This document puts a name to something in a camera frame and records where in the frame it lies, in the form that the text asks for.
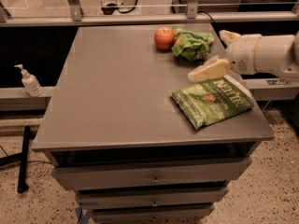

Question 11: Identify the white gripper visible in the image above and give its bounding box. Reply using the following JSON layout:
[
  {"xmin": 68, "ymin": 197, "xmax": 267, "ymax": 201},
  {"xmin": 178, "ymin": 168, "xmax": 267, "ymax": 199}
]
[{"xmin": 188, "ymin": 30, "xmax": 262, "ymax": 82}]

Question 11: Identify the green rice chip bag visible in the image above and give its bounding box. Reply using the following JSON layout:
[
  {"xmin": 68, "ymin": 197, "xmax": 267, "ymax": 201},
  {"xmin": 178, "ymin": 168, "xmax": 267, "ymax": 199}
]
[{"xmin": 171, "ymin": 26, "xmax": 214, "ymax": 61}]

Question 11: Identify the red apple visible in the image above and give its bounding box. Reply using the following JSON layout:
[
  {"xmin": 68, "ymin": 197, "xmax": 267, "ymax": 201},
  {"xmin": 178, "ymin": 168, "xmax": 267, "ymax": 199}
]
[{"xmin": 154, "ymin": 28, "xmax": 176, "ymax": 50}]

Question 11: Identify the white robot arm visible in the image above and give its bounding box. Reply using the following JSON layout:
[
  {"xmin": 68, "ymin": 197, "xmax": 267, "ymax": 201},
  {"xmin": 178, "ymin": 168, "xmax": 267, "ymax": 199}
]
[{"xmin": 188, "ymin": 30, "xmax": 299, "ymax": 82}]

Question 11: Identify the green Kettle chip bag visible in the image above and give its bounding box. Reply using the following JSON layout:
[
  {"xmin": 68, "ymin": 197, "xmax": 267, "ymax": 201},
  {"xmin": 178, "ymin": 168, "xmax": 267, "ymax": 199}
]
[{"xmin": 172, "ymin": 75, "xmax": 254, "ymax": 130}]

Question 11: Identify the black floor fixture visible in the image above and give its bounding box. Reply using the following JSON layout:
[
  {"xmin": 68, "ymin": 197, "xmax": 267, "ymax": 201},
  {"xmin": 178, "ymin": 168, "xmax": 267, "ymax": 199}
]
[{"xmin": 101, "ymin": 1, "xmax": 121, "ymax": 15}]

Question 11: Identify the grey drawer cabinet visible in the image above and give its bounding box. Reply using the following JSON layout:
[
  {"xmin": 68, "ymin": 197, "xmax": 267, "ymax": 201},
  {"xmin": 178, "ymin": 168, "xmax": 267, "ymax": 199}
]
[{"xmin": 32, "ymin": 23, "xmax": 277, "ymax": 224}]

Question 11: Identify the bottom grey drawer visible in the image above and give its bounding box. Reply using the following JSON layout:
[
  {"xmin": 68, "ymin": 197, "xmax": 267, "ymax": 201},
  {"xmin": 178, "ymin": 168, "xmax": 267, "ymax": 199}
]
[{"xmin": 92, "ymin": 203, "xmax": 214, "ymax": 224}]

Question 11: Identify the grey drawer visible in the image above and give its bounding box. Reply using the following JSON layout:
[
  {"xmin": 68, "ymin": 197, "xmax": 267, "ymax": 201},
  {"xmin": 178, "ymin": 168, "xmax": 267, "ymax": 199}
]
[
  {"xmin": 52, "ymin": 157, "xmax": 251, "ymax": 190},
  {"xmin": 92, "ymin": 203, "xmax": 214, "ymax": 224},
  {"xmin": 76, "ymin": 186, "xmax": 228, "ymax": 210}
]

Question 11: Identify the top grey drawer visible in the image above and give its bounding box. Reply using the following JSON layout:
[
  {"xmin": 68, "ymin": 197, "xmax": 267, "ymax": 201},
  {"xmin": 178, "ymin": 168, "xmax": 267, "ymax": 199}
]
[{"xmin": 52, "ymin": 157, "xmax": 251, "ymax": 190}]

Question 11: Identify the middle grey drawer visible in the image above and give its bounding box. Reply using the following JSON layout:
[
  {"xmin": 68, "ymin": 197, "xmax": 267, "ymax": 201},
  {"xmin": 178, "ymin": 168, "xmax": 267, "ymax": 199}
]
[{"xmin": 76, "ymin": 186, "xmax": 228, "ymax": 210}]

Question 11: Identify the white pump dispenser bottle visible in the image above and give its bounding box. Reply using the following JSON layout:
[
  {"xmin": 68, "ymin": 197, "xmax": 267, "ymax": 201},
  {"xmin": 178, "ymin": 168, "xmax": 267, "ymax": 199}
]
[{"xmin": 15, "ymin": 64, "xmax": 43, "ymax": 97}]

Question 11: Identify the black stand leg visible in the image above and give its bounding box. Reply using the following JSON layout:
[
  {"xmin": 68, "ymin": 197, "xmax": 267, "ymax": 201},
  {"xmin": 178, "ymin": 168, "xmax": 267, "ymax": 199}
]
[{"xmin": 0, "ymin": 126, "xmax": 31, "ymax": 194}]

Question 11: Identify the metal railing frame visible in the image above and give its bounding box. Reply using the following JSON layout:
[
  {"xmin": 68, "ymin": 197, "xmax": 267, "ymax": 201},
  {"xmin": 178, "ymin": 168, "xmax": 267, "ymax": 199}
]
[{"xmin": 0, "ymin": 0, "xmax": 298, "ymax": 27}]

